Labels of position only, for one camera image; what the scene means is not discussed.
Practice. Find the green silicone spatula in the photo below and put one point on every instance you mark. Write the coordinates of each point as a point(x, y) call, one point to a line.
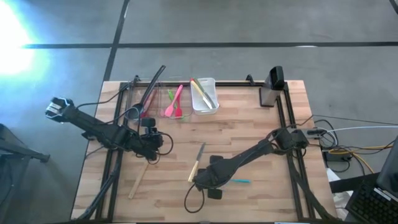
point(170, 95)

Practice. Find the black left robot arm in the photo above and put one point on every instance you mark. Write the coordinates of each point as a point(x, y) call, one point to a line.
point(93, 126)

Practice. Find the light wooden fork spatula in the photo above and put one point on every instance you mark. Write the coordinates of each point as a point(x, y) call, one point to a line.
point(138, 182)

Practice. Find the black power box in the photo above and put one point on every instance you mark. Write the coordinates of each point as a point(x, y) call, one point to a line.
point(334, 157)

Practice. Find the dark monitor back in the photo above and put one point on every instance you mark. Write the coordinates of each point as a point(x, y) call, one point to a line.
point(390, 171)

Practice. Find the teal silicone spatula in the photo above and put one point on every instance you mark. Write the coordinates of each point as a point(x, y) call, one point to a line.
point(241, 180)

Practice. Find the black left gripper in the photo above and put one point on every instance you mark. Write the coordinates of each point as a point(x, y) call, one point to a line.
point(152, 144)

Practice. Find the white plastic bag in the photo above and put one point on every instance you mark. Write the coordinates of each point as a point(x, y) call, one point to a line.
point(332, 177)

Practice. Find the red silicone spatula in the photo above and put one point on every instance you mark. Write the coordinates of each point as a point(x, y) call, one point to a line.
point(179, 112)

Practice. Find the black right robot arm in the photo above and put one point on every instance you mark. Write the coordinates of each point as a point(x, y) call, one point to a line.
point(248, 152)

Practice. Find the black plastic spoon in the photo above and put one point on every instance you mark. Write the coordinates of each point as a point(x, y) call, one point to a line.
point(135, 112)

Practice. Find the clear plastic bin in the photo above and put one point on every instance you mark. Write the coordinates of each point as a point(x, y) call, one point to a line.
point(130, 96)
point(186, 105)

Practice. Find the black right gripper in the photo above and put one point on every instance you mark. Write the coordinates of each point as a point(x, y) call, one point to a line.
point(211, 179)

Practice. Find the black metal table frame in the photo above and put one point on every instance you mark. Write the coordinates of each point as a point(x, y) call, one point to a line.
point(227, 83)

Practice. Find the black metal stand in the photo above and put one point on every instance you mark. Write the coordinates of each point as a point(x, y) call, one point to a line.
point(18, 151)

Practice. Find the white plastic bin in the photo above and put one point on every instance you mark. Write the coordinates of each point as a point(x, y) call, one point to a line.
point(196, 107)

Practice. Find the pink silicone spatula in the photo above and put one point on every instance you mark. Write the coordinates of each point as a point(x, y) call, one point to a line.
point(170, 110)

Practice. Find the black laptop keyboard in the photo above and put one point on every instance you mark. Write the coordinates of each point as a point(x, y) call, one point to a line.
point(373, 205)

